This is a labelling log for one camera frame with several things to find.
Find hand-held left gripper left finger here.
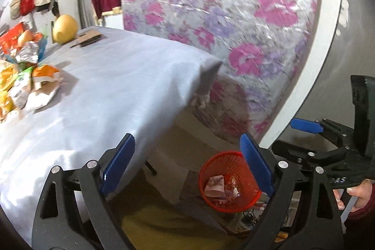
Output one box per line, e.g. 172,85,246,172
31,134,136,250

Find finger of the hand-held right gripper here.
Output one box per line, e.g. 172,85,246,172
271,139,352,172
290,118,353,148

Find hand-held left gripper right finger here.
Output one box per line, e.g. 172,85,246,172
240,134,348,250

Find red mesh wastebasket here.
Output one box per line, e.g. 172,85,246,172
199,151,262,214

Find red silver snack wrapper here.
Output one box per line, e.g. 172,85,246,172
13,41,40,63

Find person's right forearm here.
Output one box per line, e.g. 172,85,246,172
343,200,375,250

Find person's right hand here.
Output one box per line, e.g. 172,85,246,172
332,180,375,212

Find crumpled pink paper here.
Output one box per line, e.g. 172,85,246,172
204,175,225,197

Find olive yellow cloth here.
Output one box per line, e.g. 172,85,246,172
119,177,252,250

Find light blue tablecloth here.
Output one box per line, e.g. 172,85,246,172
0,26,223,247

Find beige paper wrapper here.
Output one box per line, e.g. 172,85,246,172
26,78,60,110

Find orange snack wrapper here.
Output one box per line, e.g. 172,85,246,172
32,64,60,83

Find green white snack packet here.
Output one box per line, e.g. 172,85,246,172
15,67,34,92

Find brown cardboard piece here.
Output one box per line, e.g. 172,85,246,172
70,30,103,48

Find floral wrapped mattress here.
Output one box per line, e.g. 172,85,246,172
121,0,320,145

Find yellow snack packet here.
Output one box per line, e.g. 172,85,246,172
0,65,17,91

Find yellow pomelo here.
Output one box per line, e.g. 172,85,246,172
53,15,79,45

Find yellow pear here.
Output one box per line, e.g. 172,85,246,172
18,30,33,47

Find orange gift box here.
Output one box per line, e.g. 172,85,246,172
0,22,25,54

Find beige hanging bag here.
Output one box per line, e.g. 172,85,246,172
10,0,22,19

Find black table frame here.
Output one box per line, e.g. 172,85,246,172
145,160,157,176

